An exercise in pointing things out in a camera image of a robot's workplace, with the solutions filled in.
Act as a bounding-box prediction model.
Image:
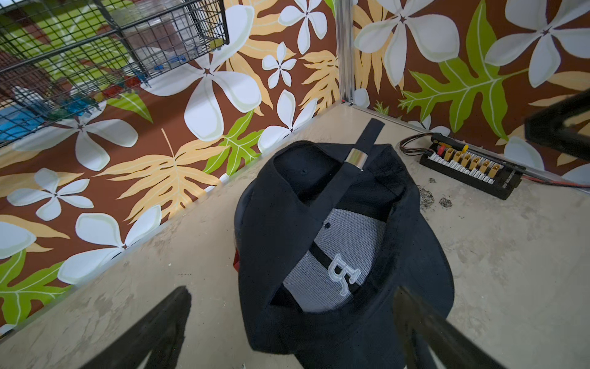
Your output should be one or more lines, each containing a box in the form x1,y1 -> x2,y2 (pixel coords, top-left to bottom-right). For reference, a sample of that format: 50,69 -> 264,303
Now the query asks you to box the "black parallel charging board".
399,132 -> 590,201

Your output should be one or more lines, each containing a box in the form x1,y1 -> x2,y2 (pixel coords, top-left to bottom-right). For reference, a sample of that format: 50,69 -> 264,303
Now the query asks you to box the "black wire wall basket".
1,1 -> 229,145

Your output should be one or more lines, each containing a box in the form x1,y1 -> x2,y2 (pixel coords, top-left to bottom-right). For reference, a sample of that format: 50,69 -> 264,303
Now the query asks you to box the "red baseball cap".
233,250 -> 241,272

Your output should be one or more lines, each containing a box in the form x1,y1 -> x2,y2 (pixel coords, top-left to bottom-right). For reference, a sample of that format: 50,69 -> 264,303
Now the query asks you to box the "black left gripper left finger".
83,286 -> 191,368

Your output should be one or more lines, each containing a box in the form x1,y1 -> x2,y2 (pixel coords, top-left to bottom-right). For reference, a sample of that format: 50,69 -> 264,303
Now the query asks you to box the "black baseball cap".
235,119 -> 455,368

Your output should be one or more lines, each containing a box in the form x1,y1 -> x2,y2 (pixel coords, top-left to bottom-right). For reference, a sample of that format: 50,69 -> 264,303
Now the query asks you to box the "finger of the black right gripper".
525,89 -> 589,161

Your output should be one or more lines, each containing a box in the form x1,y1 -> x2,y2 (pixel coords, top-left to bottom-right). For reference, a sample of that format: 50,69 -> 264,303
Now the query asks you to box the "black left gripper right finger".
393,287 -> 503,368

